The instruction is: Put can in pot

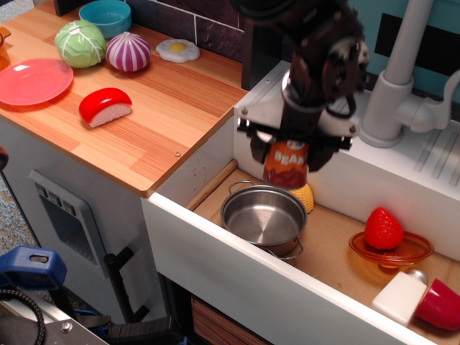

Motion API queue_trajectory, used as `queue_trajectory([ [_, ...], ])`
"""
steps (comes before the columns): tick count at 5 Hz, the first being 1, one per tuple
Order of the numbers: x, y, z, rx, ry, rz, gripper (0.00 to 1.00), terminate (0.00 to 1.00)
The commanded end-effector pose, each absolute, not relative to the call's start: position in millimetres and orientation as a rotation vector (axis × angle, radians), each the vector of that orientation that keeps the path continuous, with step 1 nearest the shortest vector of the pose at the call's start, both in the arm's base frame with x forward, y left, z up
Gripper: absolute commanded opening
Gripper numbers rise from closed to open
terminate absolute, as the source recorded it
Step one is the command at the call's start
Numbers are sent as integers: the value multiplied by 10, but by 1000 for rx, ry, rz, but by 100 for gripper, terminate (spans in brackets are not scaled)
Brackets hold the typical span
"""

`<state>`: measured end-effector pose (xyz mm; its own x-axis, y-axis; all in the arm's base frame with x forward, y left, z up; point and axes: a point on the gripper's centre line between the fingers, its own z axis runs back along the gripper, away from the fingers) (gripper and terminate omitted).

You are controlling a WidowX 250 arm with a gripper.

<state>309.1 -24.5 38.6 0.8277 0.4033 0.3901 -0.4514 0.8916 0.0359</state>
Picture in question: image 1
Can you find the orange transparent cup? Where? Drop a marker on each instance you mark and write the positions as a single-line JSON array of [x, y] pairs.
[[4, 56]]

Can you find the purple striped toy onion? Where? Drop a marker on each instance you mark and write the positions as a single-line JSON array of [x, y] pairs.
[[128, 52]]

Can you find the toy fried egg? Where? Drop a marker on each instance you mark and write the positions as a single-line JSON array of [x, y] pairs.
[[177, 51]]

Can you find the wooden drawer front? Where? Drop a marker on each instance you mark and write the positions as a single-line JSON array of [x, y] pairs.
[[217, 328]]

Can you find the teal plastic bowl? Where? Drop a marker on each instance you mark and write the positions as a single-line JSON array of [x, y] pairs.
[[111, 17]]

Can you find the yellow toy corn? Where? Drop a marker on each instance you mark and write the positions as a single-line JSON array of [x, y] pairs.
[[305, 195]]

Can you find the orange beans can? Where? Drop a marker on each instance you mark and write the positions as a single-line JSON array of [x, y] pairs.
[[286, 164]]

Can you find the green toy cabbage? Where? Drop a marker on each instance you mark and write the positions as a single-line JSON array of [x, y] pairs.
[[81, 44]]

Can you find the black oven door handle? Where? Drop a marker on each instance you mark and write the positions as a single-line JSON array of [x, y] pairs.
[[114, 263]]

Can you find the red plastic cup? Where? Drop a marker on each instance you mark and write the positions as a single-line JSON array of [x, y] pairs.
[[440, 307]]

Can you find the pink plastic plate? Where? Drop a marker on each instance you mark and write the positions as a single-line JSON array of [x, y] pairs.
[[34, 81]]

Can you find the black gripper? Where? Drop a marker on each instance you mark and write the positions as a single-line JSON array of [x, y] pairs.
[[317, 93]]

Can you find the red toy strawberry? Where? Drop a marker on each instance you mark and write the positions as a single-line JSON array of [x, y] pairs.
[[383, 230]]

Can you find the aluminium frame plate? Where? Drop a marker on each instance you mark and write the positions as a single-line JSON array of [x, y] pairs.
[[27, 318]]

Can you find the grey toy faucet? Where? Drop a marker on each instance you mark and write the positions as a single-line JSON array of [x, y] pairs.
[[392, 104]]

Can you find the stainless steel pot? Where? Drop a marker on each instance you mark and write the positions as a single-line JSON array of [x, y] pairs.
[[270, 218]]

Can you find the white salt shaker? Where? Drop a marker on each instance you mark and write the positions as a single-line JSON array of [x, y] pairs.
[[399, 299]]

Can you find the red white toy sushi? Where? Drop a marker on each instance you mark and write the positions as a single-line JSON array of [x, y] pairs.
[[104, 105]]

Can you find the orange transparent dish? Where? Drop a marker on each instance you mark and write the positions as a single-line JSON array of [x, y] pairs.
[[412, 250]]

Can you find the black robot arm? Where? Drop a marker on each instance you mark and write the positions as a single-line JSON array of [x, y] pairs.
[[328, 67]]

